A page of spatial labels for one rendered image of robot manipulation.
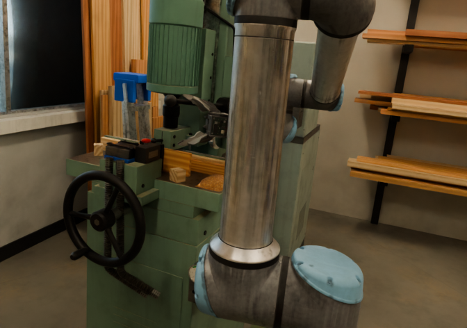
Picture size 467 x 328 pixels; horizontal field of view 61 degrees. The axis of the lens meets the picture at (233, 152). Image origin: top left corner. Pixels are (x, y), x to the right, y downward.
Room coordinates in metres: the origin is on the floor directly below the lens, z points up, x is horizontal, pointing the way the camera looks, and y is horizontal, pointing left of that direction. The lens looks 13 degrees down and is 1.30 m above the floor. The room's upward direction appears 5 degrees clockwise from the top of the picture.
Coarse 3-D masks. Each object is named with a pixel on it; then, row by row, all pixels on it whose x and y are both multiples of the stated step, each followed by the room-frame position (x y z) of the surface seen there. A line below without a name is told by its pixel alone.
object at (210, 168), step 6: (192, 162) 1.34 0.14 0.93; (198, 162) 1.33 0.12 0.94; (204, 162) 1.32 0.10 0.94; (210, 162) 1.33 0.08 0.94; (192, 168) 1.34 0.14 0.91; (198, 168) 1.33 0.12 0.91; (204, 168) 1.32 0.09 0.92; (210, 168) 1.31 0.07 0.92; (216, 168) 1.30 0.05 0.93; (222, 168) 1.29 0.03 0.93; (210, 174) 1.31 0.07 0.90; (222, 174) 1.29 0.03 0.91
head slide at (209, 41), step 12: (204, 36) 1.44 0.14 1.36; (204, 48) 1.44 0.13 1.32; (204, 60) 1.44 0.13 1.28; (204, 72) 1.45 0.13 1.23; (204, 84) 1.45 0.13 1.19; (204, 96) 1.46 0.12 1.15; (180, 108) 1.47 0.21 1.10; (192, 108) 1.45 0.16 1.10; (180, 120) 1.47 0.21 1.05; (192, 120) 1.45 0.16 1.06; (204, 120) 1.47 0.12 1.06; (192, 132) 1.45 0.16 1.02; (204, 132) 1.48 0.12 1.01; (204, 144) 1.49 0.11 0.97
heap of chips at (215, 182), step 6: (216, 174) 1.23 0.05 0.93; (204, 180) 1.19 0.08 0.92; (210, 180) 1.18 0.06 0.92; (216, 180) 1.18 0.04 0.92; (222, 180) 1.20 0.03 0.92; (198, 186) 1.17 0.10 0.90; (204, 186) 1.17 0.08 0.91; (210, 186) 1.16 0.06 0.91; (216, 186) 1.16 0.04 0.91; (222, 186) 1.17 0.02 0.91
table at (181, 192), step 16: (80, 160) 1.34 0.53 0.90; (96, 160) 1.36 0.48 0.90; (192, 176) 1.28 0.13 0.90; (96, 192) 1.18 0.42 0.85; (144, 192) 1.16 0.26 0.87; (160, 192) 1.20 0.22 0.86; (176, 192) 1.18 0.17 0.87; (192, 192) 1.16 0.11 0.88; (208, 192) 1.14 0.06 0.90; (208, 208) 1.14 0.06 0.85
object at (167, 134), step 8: (160, 128) 1.37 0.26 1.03; (168, 128) 1.38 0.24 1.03; (176, 128) 1.40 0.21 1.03; (184, 128) 1.41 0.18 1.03; (160, 136) 1.34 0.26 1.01; (168, 136) 1.33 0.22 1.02; (176, 136) 1.36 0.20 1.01; (184, 136) 1.41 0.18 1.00; (168, 144) 1.33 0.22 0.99; (176, 144) 1.36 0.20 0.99
